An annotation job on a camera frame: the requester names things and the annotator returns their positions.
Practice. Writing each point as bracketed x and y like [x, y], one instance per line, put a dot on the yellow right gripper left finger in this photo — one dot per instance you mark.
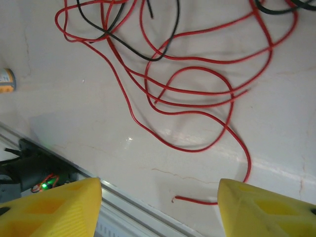
[49, 212]

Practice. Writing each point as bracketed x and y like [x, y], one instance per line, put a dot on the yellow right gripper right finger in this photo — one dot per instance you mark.
[266, 214]

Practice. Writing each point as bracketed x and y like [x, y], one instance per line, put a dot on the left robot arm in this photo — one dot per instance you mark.
[24, 172]

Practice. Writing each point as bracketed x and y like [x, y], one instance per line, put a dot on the orange and white can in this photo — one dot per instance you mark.
[7, 81]

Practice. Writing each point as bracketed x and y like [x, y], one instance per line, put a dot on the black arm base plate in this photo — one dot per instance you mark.
[32, 149]

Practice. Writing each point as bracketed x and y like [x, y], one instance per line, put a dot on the aluminium rail frame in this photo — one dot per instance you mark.
[128, 209]

